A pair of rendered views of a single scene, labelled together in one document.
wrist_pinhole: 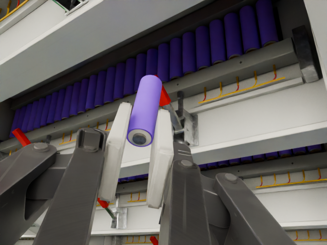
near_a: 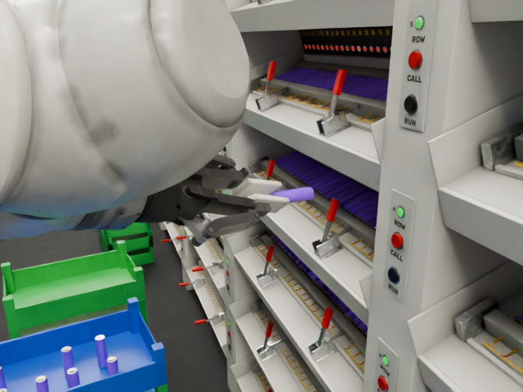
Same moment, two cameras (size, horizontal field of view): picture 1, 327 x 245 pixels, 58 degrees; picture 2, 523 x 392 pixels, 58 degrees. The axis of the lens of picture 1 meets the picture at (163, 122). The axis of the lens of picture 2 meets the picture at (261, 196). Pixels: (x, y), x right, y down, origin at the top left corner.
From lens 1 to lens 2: 46 cm
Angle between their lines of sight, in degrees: 31
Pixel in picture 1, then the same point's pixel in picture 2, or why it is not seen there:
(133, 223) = (269, 290)
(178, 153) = (263, 205)
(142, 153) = (302, 238)
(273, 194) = (345, 362)
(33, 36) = (305, 128)
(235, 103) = (360, 261)
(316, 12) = (378, 229)
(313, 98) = not seen: hidden behind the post
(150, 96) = (296, 193)
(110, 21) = (328, 153)
